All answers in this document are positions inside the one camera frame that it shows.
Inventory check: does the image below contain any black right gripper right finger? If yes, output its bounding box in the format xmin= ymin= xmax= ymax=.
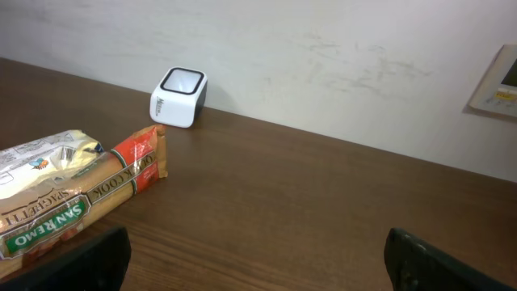
xmin=384 ymin=228 xmax=516 ymax=291

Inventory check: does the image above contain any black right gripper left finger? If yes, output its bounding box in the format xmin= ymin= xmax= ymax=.
xmin=1 ymin=227 xmax=132 ymax=291

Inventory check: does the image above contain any orange spaghetti package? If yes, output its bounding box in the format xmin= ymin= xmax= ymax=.
xmin=1 ymin=124 xmax=168 ymax=277

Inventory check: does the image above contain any cream yellow snack bag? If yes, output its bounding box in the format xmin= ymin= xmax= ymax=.
xmin=1 ymin=130 xmax=103 ymax=199

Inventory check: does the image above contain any white barcode scanner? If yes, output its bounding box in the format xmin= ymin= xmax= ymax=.
xmin=149 ymin=67 xmax=208 ymax=128

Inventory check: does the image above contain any beige wall control panel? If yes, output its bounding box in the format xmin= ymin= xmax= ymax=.
xmin=468 ymin=44 xmax=516 ymax=119

